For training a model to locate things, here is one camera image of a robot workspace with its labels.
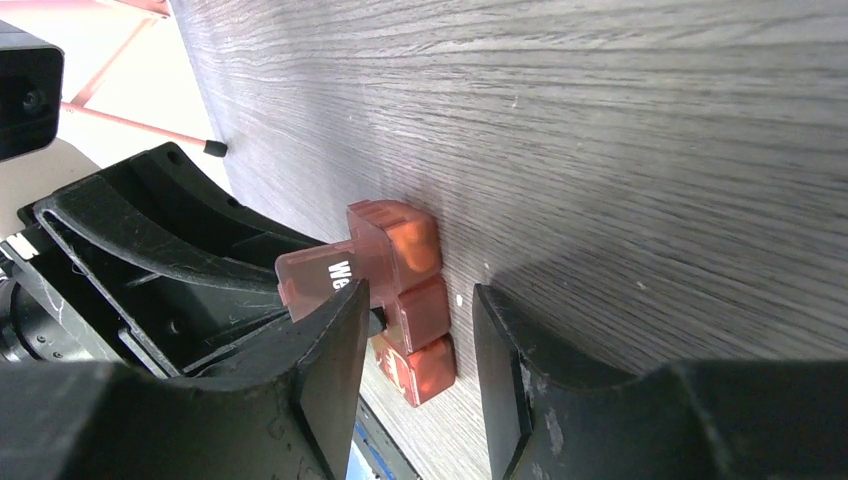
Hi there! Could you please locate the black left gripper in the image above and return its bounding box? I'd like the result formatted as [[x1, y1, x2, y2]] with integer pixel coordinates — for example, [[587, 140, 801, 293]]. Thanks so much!
[[1, 143, 323, 378]]

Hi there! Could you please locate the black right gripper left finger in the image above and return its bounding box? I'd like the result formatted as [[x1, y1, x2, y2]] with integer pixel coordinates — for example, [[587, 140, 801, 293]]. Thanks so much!
[[1, 280, 369, 479]]

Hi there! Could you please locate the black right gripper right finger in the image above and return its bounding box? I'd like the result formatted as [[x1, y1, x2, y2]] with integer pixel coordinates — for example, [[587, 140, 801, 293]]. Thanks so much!
[[472, 284, 847, 479]]

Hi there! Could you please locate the brown translucent pill container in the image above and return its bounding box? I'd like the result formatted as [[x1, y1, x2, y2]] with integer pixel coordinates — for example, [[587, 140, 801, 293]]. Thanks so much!
[[275, 200, 457, 407]]

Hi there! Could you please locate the pink music stand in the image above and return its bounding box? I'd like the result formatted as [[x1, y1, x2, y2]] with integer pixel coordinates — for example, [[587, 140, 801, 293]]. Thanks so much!
[[1, 1, 228, 158]]

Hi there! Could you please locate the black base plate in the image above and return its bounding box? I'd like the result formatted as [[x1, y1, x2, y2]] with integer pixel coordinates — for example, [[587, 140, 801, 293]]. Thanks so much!
[[352, 396, 420, 480]]

